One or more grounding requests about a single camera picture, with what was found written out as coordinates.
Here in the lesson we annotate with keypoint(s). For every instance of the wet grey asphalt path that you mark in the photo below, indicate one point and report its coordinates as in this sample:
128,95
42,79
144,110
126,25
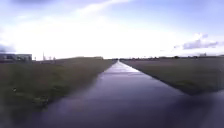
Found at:
123,100

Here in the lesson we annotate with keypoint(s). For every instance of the grass field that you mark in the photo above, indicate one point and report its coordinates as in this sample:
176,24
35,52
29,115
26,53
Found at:
186,71
40,80

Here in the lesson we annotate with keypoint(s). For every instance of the low grey building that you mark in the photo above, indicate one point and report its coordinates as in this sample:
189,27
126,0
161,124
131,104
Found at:
15,57

